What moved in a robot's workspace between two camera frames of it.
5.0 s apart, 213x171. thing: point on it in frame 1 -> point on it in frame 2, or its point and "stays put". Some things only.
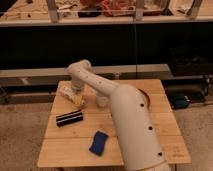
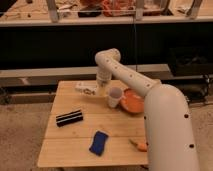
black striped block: x=69 y=118 stays put
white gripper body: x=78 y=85 -> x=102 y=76
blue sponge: x=98 y=142 stays put
